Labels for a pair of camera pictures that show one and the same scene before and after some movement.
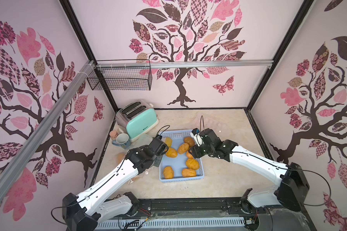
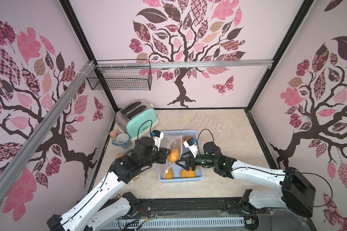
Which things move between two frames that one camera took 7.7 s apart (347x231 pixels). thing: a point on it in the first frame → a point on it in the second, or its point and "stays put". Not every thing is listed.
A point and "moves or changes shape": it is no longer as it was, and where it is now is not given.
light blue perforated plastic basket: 178,164 stays put
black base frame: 258,218 stays put
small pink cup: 113,134 stays put
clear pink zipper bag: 139,140 moves or changes shape
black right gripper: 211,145 → 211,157
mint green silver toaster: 136,118 stays put
